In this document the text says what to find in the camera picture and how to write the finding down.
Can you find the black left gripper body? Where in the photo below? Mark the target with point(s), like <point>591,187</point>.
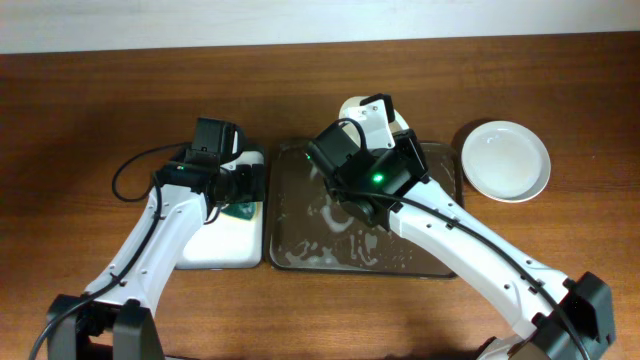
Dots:
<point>255,181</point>

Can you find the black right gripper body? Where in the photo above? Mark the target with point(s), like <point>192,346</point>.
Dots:
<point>417,156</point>

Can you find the green and yellow sponge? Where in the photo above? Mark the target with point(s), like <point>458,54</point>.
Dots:
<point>247,211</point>

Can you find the cream plate with red stain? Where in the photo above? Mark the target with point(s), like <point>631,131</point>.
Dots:
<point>398,124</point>

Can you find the pale green plate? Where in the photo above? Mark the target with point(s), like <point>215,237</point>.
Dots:
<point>506,161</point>

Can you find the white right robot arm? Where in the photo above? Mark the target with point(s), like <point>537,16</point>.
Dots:
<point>551,315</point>

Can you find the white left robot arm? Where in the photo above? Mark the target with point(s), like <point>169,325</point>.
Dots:
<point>196,218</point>

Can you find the black tray with white liner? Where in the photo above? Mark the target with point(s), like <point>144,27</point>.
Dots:
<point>223,242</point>

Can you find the dark brown serving tray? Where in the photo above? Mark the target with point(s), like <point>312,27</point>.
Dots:
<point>308,231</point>

